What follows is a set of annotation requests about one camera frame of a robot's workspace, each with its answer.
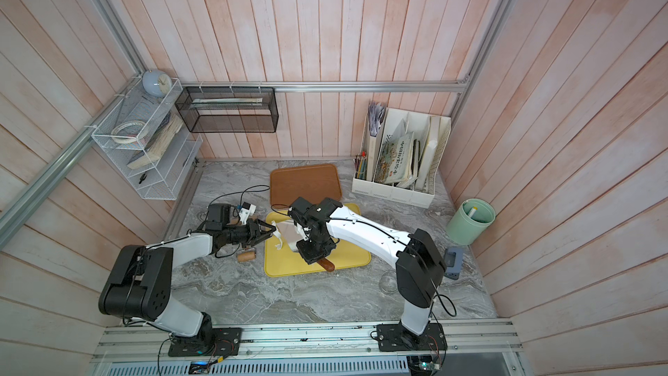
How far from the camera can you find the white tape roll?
28.1 inches

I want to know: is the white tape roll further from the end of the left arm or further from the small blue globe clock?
the end of the left arm

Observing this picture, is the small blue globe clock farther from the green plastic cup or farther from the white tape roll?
the green plastic cup

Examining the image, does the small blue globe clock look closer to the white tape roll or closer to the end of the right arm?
the white tape roll

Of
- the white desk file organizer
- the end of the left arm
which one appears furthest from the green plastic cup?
the end of the left arm

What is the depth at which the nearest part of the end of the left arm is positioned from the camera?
76cm

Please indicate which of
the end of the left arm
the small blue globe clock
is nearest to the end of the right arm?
the end of the left arm

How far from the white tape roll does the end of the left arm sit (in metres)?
0.27
